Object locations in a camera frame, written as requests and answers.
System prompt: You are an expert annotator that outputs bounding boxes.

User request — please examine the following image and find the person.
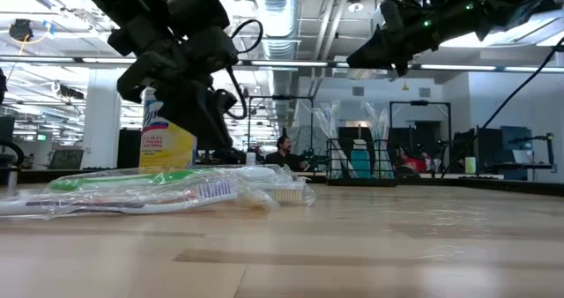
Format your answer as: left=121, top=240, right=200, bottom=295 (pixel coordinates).
left=396, top=146, right=429, bottom=175
left=263, top=135, right=310, bottom=173

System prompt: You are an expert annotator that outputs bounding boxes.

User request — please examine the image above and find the black metal stand frame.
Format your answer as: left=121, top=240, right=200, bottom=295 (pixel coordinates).
left=247, top=93, right=315, bottom=159
left=389, top=98, right=454, bottom=176

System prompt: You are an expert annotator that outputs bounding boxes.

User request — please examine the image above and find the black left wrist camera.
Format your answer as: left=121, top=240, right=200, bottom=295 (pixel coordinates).
left=165, top=0, right=231, bottom=33

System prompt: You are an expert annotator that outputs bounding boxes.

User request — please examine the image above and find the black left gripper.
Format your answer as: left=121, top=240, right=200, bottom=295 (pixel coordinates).
left=116, top=26, right=241, bottom=153

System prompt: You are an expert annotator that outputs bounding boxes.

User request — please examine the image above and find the blue grey monitor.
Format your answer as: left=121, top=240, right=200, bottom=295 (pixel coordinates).
left=500, top=125, right=534, bottom=181

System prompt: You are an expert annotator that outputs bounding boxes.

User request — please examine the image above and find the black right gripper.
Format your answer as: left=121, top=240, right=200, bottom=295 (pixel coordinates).
left=345, top=0, right=442, bottom=77

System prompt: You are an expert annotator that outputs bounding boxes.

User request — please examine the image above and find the grey tarp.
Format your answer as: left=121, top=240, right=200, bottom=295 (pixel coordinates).
left=286, top=123, right=330, bottom=159

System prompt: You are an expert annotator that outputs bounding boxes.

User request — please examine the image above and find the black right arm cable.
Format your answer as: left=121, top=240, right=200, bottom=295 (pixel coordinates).
left=439, top=37, right=564, bottom=179

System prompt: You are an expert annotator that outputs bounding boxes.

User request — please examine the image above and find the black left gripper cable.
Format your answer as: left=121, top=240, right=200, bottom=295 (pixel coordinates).
left=224, top=18, right=265, bottom=122

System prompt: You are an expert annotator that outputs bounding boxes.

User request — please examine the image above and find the grey metal post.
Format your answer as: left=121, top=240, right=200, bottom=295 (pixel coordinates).
left=5, top=164, right=19, bottom=198

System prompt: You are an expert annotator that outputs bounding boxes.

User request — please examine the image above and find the black monitor panel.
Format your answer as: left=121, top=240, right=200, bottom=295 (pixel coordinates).
left=453, top=128, right=501, bottom=172

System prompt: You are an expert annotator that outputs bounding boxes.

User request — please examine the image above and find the yellow disinfecting wipes canister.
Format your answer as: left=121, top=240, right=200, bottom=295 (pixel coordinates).
left=139, top=87, right=198, bottom=170

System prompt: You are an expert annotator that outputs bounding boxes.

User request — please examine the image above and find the ribbed silver ventilation duct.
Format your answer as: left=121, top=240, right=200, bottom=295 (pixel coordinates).
left=251, top=0, right=301, bottom=62

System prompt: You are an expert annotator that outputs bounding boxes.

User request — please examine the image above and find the green toothbrush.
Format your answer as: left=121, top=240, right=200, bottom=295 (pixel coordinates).
left=47, top=168, right=208, bottom=193

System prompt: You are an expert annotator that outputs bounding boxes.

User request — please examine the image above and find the black wire basket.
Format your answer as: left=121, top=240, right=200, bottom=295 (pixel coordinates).
left=324, top=137, right=400, bottom=188

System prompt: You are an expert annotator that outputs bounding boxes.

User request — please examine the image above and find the grey laptop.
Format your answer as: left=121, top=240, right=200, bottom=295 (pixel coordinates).
left=47, top=148, right=85, bottom=171

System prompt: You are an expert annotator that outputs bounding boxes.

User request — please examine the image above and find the long ceiling light bar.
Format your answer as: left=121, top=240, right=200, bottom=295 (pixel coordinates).
left=0, top=56, right=328, bottom=68

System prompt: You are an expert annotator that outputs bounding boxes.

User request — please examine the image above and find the white pillar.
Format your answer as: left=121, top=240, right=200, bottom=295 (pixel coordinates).
left=81, top=67, right=123, bottom=164

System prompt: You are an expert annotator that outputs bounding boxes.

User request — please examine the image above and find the black ceiling camera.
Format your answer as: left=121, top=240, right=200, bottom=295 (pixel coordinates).
left=7, top=18, right=35, bottom=43

